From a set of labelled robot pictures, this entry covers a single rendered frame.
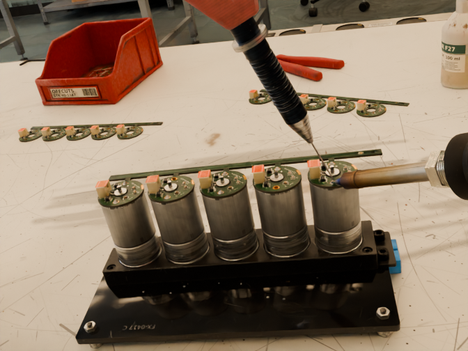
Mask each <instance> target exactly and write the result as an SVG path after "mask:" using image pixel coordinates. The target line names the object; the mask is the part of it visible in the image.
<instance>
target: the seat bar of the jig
mask: <svg viewBox="0 0 468 351"><path fill-rule="evenodd" d="M307 226H308V232H309V243H310V245H309V247H308V248H307V250H306V251H304V252H303V253H301V254H299V255H297V256H293V257H289V258H278V257H275V256H272V255H270V254H268V253H267V252H266V250H265V245H264V241H263V234H262V229H261V228H257V229H256V234H257V238H258V245H259V246H258V249H257V251H256V252H255V253H254V254H253V255H251V256H250V257H248V258H245V259H243V260H238V261H226V260H222V259H220V258H218V257H217V256H216V254H215V249H214V245H213V242H212V237H211V234H210V233H206V235H207V238H208V244H209V247H210V249H209V251H208V252H207V254H206V255H205V256H204V257H203V258H202V259H200V260H198V261H196V262H194V263H190V264H185V265H177V264H174V263H171V262H170V261H168V259H167V256H166V252H165V249H164V245H163V242H162V239H161V236H159V237H158V238H159V242H160V244H161V247H162V252H161V254H160V255H159V257H158V258H157V259H156V260H154V261H153V262H151V263H149V264H147V265H144V266H142V267H125V266H123V265H121V263H120V260H119V257H118V254H117V251H116V248H113V249H112V251H111V253H110V255H109V258H108V260H107V262H106V264H105V266H104V269H103V271H102V273H103V276H104V279H105V281H106V283H107V285H108V286H115V285H127V284H139V283H161V282H173V281H195V280H207V279H229V278H241V277H253V276H276V275H287V274H310V273H321V272H344V271H356V270H376V269H378V261H377V248H376V244H375V237H374V233H373V226H372V222H371V220H368V221H361V232H362V243H361V245H360V246H359V247H358V248H357V249H355V250H354V251H351V252H349V253H343V254H332V253H327V252H324V251H322V250H321V249H319V248H318V247H317V245H316V240H315V229H314V225H307Z"/></svg>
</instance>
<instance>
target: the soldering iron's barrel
mask: <svg viewBox="0 0 468 351"><path fill-rule="evenodd" d="M444 153H445V150H438V151H433V152H431V153H430V156H429V158H428V161H427V162H417V163H411V164H401V165H396V166H386V167H381V168H376V169H366V170H356V171H351V172H345V173H343V174H342V176H341V179H340V183H341V185H342V187H343V188H344V189H363V188H365V187H379V186H386V185H400V184H407V183H415V182H428V181H430V184H431V186H432V187H441V188H450V187H449V184H448V183H447V180H446V176H445V173H444Z"/></svg>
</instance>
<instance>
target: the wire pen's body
mask: <svg viewBox="0 0 468 351"><path fill-rule="evenodd" d="M229 31H230V32H231V34H232V36H233V37H234V41H233V43H232V47H233V49H234V50H235V52H237V53H240V52H243V54H244V55H245V57H246V58H247V60H248V61H249V64H250V65H251V67H252V68H253V71H254V72H255V73H256V75H257V77H258V78H259V80H260V82H261V84H262V85H263V87H264V88H265V90H266V91H267V94H268V95H269V96H270V98H271V99H272V101H273V103H274V105H275V106H276V108H277V109H278V111H279V113H280V114H281V116H282V118H283V119H284V121H285V123H286V124H287V125H293V124H295V123H298V122H300V121H301V120H302V119H304V118H305V116H306V115H307V110H306V108H305V106H304V105H303V103H302V101H301V100H300V98H299V96H298V94H297V92H296V90H295V89H294V87H293V85H292V84H291V83H290V80H289V79H288V76H287V75H286V73H285V72H284V70H283V68H282V67H281V64H280V63H279V61H278V59H277V57H275V54H274V53H273V51H272V49H270V46H269V43H268V42H267V40H266V38H265V37H266V36H267V34H268V30H267V27H266V26H265V25H264V24H259V25H257V23H256V21H255V19H254V17H251V18H249V19H248V20H246V21H245V22H243V23H241V24H240V25H239V26H237V27H235V28H234V29H231V30H229Z"/></svg>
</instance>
